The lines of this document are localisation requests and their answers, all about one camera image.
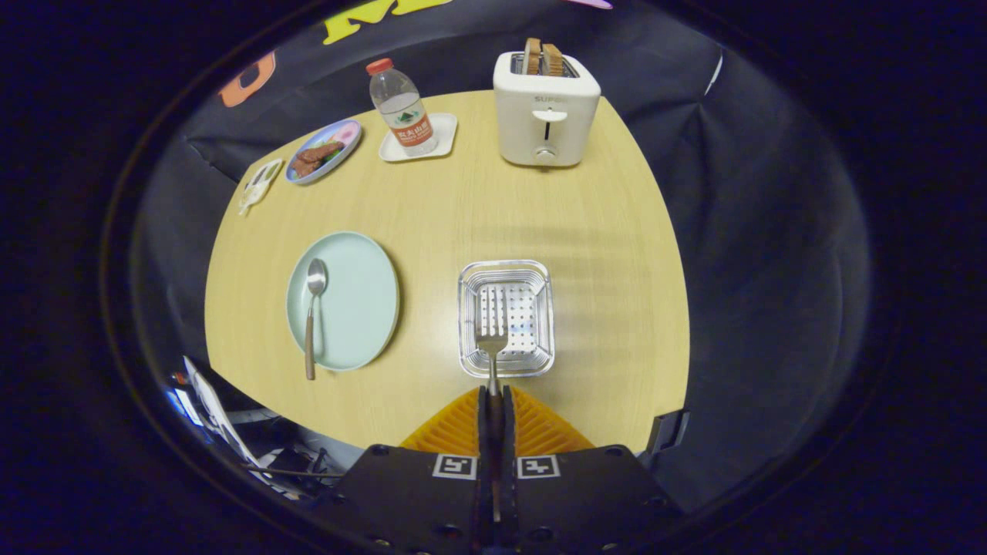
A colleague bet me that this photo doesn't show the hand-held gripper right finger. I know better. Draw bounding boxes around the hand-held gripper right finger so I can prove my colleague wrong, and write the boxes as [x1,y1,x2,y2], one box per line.
[493,385,683,555]

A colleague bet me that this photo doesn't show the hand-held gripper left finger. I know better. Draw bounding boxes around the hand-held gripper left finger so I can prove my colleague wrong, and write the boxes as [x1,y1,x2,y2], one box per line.
[308,385,494,555]

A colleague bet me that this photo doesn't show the metal fork with brown handle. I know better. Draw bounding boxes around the metal fork with brown handle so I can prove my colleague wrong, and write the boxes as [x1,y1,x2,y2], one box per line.
[476,328,510,525]

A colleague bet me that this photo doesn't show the metal spoon with brown handle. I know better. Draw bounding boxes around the metal spoon with brown handle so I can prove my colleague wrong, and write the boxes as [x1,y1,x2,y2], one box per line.
[304,258,328,381]

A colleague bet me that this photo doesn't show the light green plate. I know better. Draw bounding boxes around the light green plate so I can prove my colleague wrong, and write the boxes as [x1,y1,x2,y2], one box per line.
[286,231,400,372]

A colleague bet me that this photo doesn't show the white square coaster tray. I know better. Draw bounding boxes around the white square coaster tray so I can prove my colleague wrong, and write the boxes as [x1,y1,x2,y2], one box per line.
[379,113,459,163]

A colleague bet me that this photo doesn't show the white toaster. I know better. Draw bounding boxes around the white toaster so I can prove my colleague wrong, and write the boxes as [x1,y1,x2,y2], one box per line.
[493,51,601,167]

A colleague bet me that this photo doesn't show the blue plate with food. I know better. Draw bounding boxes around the blue plate with food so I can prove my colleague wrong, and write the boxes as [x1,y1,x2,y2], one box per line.
[285,119,363,186]

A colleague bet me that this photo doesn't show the brown meat pieces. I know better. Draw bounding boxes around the brown meat pieces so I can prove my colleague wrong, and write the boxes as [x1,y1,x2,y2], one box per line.
[291,141,345,177]

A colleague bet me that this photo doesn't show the clear plastic water bottle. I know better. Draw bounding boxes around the clear plastic water bottle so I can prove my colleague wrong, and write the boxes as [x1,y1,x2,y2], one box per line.
[365,58,438,157]

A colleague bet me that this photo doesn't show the small white dish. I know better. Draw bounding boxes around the small white dish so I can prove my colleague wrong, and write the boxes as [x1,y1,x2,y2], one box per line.
[238,158,284,216]

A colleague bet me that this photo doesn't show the metal wire basket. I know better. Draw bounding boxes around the metal wire basket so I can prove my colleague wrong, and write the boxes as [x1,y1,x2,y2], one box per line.
[458,260,556,378]

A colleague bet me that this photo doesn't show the black cable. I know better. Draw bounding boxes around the black cable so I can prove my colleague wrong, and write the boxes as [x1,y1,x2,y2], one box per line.
[247,461,342,485]

